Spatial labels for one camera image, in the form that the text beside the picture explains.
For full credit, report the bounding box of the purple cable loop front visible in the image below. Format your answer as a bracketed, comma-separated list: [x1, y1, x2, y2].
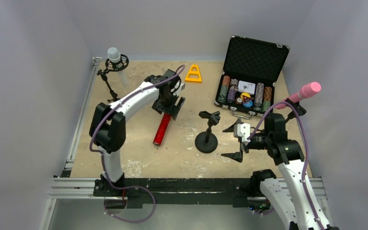
[103, 186, 157, 224]

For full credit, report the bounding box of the yellow triangle block rear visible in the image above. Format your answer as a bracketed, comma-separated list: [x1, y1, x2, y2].
[185, 64, 202, 83]

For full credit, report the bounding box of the white microphone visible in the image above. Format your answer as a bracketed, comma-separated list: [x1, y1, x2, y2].
[107, 47, 129, 87]

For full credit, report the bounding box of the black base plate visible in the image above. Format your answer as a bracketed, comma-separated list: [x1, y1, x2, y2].
[93, 177, 271, 212]

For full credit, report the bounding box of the black round-base clip stand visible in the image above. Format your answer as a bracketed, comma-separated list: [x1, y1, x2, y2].
[285, 99, 307, 123]

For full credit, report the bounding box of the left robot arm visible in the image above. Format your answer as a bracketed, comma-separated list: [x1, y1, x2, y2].
[89, 65, 185, 190]

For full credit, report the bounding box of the aluminium frame rail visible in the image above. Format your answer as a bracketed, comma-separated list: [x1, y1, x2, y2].
[38, 56, 103, 230]

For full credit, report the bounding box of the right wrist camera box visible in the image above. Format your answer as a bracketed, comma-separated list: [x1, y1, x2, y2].
[233, 123, 251, 146]

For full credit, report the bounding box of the red glitter microphone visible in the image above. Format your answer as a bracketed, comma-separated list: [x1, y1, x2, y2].
[153, 114, 172, 147]

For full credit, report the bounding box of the black tripod shock-mount stand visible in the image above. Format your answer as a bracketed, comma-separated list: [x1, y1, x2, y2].
[96, 58, 125, 103]

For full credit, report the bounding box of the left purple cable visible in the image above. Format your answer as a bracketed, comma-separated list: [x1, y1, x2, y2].
[89, 65, 186, 191]

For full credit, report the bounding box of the black poker chip case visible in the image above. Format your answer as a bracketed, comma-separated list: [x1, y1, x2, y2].
[214, 35, 290, 119]

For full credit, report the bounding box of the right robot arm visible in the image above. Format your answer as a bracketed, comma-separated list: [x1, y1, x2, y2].
[224, 113, 337, 230]

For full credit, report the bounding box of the pink microphone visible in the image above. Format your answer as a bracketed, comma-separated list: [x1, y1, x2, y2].
[283, 81, 322, 103]

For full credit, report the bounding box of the white card deck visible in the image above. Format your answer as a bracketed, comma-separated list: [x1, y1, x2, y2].
[237, 80, 256, 95]

